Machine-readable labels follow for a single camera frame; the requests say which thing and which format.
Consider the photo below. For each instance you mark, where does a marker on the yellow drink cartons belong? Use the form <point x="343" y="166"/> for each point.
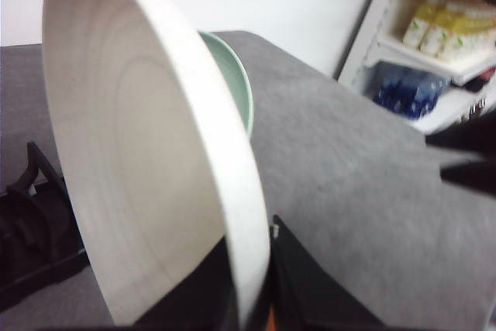
<point x="451" y="28"/>

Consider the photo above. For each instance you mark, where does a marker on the green plate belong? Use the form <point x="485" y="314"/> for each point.
<point x="236" y="73"/>

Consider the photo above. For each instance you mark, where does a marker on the black plate rack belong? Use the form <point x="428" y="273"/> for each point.
<point x="40" y="242"/>

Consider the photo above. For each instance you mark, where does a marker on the white storage shelf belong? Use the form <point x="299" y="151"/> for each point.
<point x="425" y="61"/>

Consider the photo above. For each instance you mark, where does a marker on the white plate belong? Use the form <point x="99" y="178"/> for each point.
<point x="159" y="166"/>

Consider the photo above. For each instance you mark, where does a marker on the blue bottle pack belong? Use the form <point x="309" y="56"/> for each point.
<point x="405" y="91"/>

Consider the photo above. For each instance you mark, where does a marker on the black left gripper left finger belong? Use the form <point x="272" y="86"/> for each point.
<point x="203" y="301"/>

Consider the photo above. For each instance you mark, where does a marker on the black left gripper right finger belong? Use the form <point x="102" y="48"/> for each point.
<point x="306" y="296"/>

